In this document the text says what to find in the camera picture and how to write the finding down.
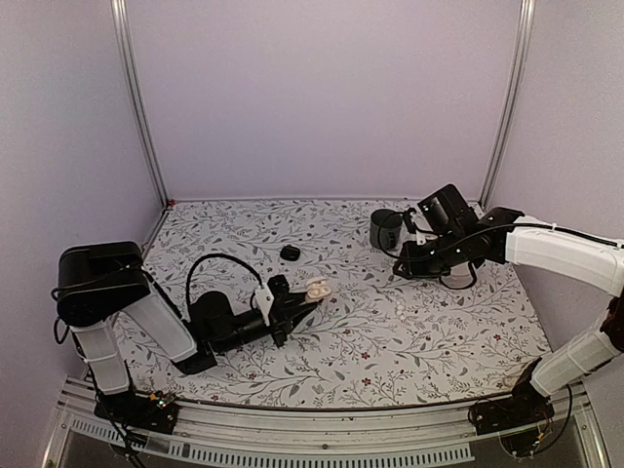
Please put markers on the aluminium frame post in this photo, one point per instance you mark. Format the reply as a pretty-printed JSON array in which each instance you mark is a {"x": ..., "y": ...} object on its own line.
[
  {"x": 513, "y": 90},
  {"x": 126, "y": 52}
]

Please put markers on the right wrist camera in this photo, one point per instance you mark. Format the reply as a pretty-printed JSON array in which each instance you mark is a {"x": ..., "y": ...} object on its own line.
[{"x": 409, "y": 220}]

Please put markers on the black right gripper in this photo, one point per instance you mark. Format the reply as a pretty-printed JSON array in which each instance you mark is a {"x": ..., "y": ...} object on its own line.
[{"x": 412, "y": 266}]

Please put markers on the right aluminium frame post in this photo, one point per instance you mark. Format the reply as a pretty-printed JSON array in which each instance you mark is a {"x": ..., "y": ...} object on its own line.
[{"x": 513, "y": 90}]

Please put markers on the dark grey mug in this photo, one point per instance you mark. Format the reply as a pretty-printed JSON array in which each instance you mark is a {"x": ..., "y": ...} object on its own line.
[{"x": 385, "y": 229}]

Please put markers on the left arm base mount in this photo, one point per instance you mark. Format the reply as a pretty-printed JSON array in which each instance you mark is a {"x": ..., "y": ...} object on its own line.
[{"x": 157, "y": 412}]

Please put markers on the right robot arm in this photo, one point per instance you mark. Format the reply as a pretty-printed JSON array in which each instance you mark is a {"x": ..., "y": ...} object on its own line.
[{"x": 502, "y": 235}]

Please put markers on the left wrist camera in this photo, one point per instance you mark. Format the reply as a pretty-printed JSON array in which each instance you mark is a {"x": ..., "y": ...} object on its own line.
[{"x": 266, "y": 295}]

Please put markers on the floral patterned table mat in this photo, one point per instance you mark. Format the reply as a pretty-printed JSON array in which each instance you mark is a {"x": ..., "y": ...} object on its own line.
[{"x": 377, "y": 341}]

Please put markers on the front aluminium rail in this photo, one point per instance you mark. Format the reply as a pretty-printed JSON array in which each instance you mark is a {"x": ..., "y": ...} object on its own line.
[{"x": 216, "y": 435}]

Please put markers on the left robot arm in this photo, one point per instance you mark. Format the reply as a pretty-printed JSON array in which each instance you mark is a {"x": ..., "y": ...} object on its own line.
[{"x": 98, "y": 283}]

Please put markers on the left aluminium frame post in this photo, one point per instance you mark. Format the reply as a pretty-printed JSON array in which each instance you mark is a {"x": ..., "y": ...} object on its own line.
[{"x": 126, "y": 52}]

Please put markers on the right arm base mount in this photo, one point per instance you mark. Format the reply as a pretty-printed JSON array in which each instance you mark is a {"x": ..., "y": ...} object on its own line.
[{"x": 524, "y": 406}]

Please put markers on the white earbud case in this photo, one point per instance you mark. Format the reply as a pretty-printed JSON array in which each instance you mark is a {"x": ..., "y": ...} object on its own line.
[{"x": 313, "y": 285}]

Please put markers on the black earbud charging case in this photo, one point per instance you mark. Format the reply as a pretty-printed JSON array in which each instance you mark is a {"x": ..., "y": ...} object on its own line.
[{"x": 290, "y": 253}]

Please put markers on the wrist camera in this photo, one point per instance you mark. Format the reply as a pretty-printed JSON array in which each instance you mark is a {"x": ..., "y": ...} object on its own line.
[
  {"x": 409, "y": 220},
  {"x": 266, "y": 295}
]

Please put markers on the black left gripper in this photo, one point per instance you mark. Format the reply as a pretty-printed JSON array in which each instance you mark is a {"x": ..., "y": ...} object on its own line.
[{"x": 279, "y": 327}]

